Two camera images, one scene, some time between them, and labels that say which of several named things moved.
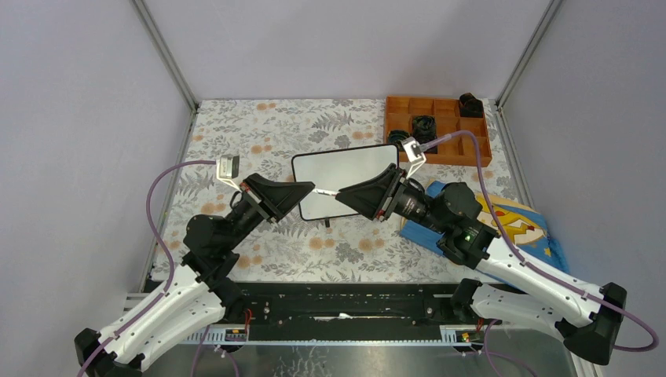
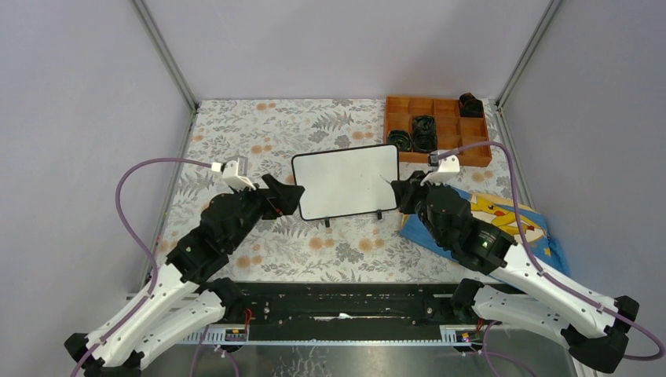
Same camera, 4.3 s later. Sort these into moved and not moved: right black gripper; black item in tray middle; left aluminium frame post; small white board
Moved: right black gripper
Not moved: left aluminium frame post; small white board; black item in tray middle
